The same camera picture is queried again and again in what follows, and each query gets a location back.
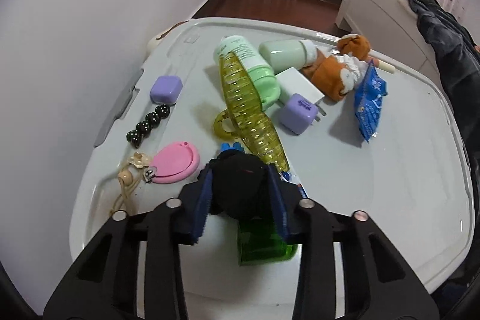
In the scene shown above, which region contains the green rectangular sharpener box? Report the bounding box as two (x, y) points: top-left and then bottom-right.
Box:
(237, 218), (298, 266)

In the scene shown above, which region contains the pink oval nail clipper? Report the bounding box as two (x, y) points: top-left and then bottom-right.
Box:
(144, 141), (200, 184)

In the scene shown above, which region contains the black sock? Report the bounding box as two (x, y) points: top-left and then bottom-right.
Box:
(209, 149), (279, 224)

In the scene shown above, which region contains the blue tissue packet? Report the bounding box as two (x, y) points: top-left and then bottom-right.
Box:
(354, 62), (388, 142)

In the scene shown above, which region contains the yellow plastic hair comb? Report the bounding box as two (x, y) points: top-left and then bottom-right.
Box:
(213, 52), (290, 172)

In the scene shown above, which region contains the green cap lotion bottle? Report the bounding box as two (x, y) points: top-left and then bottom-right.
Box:
(214, 35), (281, 111)

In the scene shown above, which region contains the pale green small bottle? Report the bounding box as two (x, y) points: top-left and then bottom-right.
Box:
(259, 39), (317, 75)

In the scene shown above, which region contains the white ointment tube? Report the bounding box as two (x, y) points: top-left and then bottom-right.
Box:
(281, 169), (308, 198)

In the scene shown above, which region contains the black bead hair clip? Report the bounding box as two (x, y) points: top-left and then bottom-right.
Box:
(126, 104), (171, 149)

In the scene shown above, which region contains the purple cube charger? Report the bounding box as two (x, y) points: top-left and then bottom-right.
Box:
(278, 93), (326, 136)

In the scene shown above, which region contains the blue toy building block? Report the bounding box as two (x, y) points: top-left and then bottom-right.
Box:
(220, 142), (245, 153)

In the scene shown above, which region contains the purple earbud case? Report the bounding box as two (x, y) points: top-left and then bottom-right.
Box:
(150, 76), (183, 105)

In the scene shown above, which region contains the orange plush animal toy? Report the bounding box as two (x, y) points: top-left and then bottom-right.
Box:
(301, 53), (368, 102)

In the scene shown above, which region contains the white charger block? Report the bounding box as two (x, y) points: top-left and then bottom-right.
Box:
(276, 67), (325, 104)

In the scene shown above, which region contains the brown plush head pen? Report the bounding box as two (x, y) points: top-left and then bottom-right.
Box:
(337, 33), (396, 74)

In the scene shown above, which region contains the beige cord with bead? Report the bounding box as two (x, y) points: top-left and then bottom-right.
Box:
(108, 151), (154, 218)

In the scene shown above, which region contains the white bed frame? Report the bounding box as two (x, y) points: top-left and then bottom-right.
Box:
(335, 0), (441, 86)

